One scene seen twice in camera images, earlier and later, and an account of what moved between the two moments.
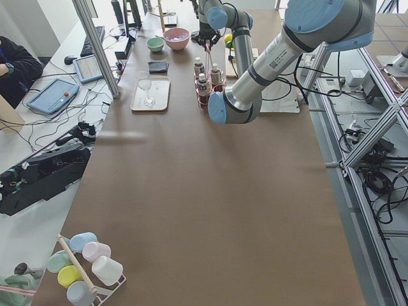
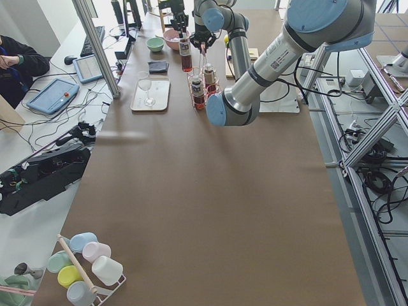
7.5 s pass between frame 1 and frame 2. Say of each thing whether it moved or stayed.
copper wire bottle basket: moved
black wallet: stayed
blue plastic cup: stayed
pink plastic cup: stayed
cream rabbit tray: stayed
